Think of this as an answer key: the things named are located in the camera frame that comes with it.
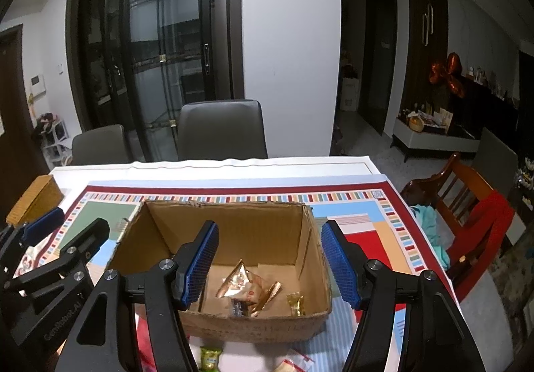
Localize green snack packet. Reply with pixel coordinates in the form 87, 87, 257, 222
199, 346, 223, 372

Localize yellow cake clear packet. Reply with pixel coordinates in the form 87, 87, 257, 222
272, 349, 315, 372

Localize gold foil snack packet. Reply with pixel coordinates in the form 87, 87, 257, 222
215, 260, 282, 318

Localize woven wicker box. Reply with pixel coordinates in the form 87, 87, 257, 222
6, 175, 64, 227

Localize grey chair left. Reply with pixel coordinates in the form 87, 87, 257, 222
71, 124, 133, 166

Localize grey chair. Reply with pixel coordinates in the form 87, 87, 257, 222
178, 100, 268, 160
71, 124, 133, 166

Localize teal cloth on chair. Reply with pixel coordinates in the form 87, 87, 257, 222
410, 205, 451, 270

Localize white shoe rack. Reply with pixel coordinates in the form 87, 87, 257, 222
32, 113, 72, 169

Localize colourful patterned tablecloth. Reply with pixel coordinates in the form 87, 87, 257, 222
18, 179, 442, 371

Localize small gold candy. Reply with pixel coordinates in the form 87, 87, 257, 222
286, 292, 305, 317

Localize red wooden chair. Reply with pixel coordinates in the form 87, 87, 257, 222
401, 153, 515, 301

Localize brown cardboard box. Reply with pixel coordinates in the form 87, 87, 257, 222
108, 201, 332, 343

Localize white intercom panel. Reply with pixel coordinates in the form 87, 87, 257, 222
30, 75, 46, 97

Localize grey chair right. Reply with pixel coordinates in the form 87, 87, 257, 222
178, 100, 268, 160

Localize white low cabinet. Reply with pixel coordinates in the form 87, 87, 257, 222
385, 108, 480, 161

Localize black glass sliding door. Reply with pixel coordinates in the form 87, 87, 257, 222
66, 0, 244, 161

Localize red foil balloons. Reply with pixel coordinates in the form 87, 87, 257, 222
428, 52, 464, 98

